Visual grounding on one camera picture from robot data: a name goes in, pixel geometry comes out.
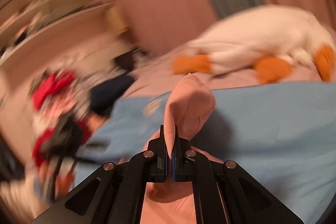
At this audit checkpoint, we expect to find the pink hooded jacket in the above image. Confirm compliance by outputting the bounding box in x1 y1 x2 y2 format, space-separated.
141 75 215 223

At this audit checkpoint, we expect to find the person's left hand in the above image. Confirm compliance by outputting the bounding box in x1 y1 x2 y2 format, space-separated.
38 161 75 198

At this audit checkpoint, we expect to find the navy folded garment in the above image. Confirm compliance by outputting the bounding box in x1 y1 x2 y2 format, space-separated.
89 73 135 117

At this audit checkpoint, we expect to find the red knit garment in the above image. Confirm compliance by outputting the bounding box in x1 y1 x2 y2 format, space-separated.
32 71 76 168

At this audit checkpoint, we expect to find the blue floral duvet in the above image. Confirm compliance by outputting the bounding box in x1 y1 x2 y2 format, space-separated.
75 83 335 223

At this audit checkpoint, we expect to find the pink bed sheet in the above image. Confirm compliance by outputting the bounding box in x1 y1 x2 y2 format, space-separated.
122 46 322 98

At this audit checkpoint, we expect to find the white goose plush toy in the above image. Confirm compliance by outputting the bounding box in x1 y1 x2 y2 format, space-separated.
172 5 335 84

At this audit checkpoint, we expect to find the white wall shelf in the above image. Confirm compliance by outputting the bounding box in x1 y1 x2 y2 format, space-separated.
1 0 111 68

